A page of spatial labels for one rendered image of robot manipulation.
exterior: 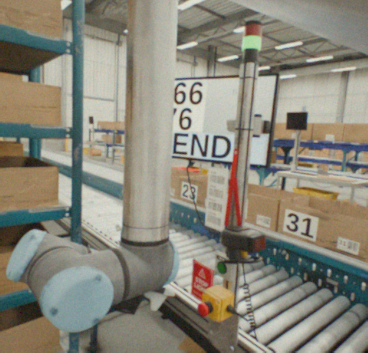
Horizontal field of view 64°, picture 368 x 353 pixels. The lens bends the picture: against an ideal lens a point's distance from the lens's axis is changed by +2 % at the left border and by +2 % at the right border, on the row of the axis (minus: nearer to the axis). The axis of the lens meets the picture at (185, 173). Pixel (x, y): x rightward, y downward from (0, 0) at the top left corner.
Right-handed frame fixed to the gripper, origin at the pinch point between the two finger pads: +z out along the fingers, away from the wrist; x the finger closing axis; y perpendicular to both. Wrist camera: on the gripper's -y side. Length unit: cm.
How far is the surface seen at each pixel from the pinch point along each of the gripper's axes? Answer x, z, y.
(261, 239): 13.1, 12.4, -21.3
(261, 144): 0, 14, -50
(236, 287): 2.4, 26.8, -6.4
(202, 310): 1.1, 17.2, 3.1
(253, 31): 3, -13, -71
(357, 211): 6, 95, -62
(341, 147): -168, 447, -296
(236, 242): 7.8, 10.1, -17.7
